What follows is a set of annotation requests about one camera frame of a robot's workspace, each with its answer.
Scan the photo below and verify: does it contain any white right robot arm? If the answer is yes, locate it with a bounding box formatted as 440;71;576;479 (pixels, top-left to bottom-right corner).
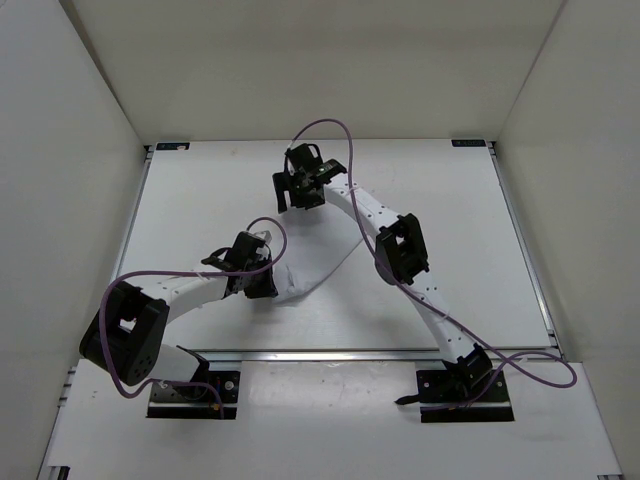
273;150;492;401

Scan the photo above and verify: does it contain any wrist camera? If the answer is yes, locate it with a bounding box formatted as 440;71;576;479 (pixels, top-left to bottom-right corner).
201;231;272;272
285;143;323;173

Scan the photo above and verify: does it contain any white front cover board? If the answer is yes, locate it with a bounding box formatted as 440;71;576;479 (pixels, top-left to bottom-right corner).
48;362;621;479

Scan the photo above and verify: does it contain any right corner label sticker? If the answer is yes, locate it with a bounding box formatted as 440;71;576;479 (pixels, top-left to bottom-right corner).
451;139;487;148

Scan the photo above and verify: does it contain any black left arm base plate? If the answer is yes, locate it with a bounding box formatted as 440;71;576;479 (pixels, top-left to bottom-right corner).
146;362;241;420

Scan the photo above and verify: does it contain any white skirt cloth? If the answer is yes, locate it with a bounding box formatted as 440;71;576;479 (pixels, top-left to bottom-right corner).
273;205;362;304

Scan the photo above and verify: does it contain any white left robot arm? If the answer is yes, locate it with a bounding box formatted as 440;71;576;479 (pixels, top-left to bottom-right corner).
79;269;278;398

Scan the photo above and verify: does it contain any left corner label sticker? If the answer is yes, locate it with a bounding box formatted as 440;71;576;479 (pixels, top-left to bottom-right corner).
155;142;190;151

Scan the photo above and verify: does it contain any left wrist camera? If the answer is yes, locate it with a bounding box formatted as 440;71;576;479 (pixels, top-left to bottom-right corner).
201;231;272;272

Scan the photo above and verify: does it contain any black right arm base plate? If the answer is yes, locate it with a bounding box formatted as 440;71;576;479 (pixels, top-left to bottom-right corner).
395;369;515;424

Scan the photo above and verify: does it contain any corner label sticker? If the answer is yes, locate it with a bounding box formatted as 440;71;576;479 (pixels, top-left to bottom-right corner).
155;142;190;151
451;139;487;148

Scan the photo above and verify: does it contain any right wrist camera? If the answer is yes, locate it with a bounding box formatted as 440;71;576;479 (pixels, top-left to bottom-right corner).
285;143;323;173

